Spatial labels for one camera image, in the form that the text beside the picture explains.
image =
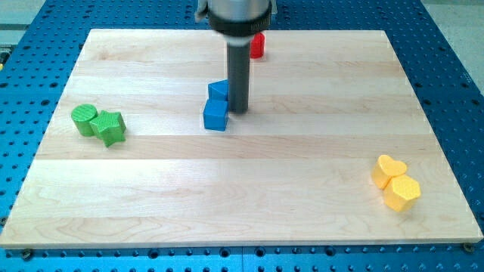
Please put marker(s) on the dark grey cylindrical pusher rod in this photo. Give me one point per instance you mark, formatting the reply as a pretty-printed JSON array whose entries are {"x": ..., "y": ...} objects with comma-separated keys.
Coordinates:
[{"x": 238, "y": 61}]

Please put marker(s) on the blue wedge block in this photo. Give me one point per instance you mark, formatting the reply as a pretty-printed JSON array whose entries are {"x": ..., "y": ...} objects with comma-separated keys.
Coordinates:
[{"x": 218, "y": 90}]

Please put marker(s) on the blue cube block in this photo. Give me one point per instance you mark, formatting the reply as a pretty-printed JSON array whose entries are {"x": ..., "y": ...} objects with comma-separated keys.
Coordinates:
[{"x": 215, "y": 115}]

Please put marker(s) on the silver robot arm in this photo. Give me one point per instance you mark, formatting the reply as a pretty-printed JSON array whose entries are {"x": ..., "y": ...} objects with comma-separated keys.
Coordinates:
[{"x": 238, "y": 21}]

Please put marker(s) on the red cylinder block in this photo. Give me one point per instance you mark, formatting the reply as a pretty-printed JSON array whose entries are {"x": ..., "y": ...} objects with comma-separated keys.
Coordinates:
[{"x": 257, "y": 46}]

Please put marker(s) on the light wooden board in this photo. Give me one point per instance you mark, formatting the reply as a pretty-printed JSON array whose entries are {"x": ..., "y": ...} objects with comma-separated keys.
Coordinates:
[{"x": 294, "y": 170}]

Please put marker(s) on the green star block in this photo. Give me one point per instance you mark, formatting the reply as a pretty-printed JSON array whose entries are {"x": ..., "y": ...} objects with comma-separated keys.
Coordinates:
[{"x": 109, "y": 127}]

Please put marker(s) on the green cylinder block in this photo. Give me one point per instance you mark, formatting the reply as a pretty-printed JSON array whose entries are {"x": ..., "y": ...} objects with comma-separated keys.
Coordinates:
[{"x": 81, "y": 116}]

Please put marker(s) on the yellow heart block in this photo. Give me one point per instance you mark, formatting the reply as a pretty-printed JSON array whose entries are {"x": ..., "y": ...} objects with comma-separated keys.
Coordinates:
[{"x": 385, "y": 169}]

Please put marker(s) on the yellow hexagon block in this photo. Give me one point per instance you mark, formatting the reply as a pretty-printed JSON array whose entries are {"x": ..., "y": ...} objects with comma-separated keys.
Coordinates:
[{"x": 401, "y": 193}]

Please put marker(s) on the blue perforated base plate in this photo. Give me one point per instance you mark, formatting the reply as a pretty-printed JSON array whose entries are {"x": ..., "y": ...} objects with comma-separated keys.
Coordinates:
[{"x": 40, "y": 65}]

